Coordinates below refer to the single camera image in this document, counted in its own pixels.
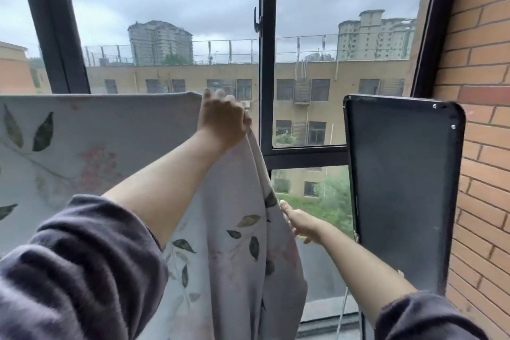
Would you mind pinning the white tall apartment buildings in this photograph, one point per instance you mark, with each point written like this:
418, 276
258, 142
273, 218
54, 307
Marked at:
374, 39

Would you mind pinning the black flat panel board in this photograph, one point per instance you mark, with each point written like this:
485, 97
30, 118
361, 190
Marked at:
406, 172

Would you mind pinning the black metal window frame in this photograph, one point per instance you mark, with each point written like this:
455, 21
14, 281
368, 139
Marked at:
267, 72

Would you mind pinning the person's dark right sleeve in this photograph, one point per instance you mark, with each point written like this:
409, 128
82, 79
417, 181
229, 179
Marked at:
426, 320

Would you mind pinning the brown brick building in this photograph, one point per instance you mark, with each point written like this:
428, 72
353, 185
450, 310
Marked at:
16, 72

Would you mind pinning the person's dark left sleeve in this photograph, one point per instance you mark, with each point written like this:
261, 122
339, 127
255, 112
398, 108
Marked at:
79, 272

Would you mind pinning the floral light blue bedsheet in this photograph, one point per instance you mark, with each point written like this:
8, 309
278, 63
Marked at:
99, 132

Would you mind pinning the person's dark sleeve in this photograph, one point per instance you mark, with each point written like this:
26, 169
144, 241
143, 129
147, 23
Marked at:
79, 272
426, 320

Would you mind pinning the person's left forearm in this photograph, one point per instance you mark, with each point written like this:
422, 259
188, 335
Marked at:
167, 188

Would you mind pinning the person's left hand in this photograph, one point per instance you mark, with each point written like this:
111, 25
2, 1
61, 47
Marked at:
223, 120

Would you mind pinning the person's right hand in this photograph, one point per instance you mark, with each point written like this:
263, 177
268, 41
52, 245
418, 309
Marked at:
304, 226

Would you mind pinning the grey tall apartment block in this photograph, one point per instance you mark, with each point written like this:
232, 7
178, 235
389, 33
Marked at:
159, 43

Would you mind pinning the person's right forearm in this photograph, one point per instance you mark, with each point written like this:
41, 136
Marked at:
366, 272

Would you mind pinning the long beige building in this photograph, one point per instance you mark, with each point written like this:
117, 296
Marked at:
338, 72

